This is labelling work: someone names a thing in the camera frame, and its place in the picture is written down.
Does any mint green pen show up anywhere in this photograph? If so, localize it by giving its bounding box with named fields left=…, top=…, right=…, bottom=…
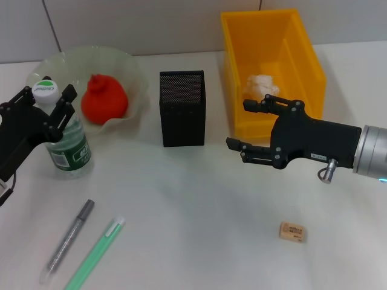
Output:
left=62, top=216, right=126, bottom=290

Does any yellow plastic bin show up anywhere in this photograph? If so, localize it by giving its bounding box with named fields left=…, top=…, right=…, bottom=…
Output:
left=220, top=8, right=328, bottom=140

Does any translucent wavy fruit plate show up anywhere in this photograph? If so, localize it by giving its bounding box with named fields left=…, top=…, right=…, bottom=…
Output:
left=25, top=45, right=149, bottom=135

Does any red-orange toy orange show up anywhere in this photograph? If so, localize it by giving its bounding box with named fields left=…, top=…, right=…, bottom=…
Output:
left=80, top=73, right=129, bottom=125

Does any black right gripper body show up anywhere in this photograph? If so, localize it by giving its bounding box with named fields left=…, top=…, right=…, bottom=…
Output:
left=270, top=101, right=363, bottom=170

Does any clear water bottle green label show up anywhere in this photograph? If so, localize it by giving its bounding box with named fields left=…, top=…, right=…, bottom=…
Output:
left=31, top=77, right=95, bottom=181

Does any gripper cable with plug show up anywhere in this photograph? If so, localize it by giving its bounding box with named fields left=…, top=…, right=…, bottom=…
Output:
left=0, top=170, right=18, bottom=208
left=317, top=158, right=338, bottom=184

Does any silver glitter pen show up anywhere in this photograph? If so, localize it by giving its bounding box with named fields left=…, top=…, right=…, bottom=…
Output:
left=39, top=199, right=96, bottom=286

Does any black mesh pen holder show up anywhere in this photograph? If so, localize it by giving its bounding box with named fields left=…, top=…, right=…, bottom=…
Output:
left=159, top=69, right=206, bottom=148

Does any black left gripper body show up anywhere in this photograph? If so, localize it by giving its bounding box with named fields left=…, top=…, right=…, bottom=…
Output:
left=0, top=101, right=52, bottom=182

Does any right gripper cable with plug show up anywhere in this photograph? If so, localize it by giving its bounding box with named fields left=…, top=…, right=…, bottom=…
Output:
left=317, top=158, right=338, bottom=184

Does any white paper ball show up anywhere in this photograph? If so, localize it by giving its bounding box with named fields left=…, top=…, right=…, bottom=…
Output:
left=243, top=74, right=281, bottom=102

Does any left gripper cable with plug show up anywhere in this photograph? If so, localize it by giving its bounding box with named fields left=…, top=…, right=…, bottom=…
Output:
left=0, top=170, right=18, bottom=208

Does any beige eraser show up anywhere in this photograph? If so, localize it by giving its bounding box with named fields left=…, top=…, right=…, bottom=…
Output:
left=279, top=221, right=305, bottom=242

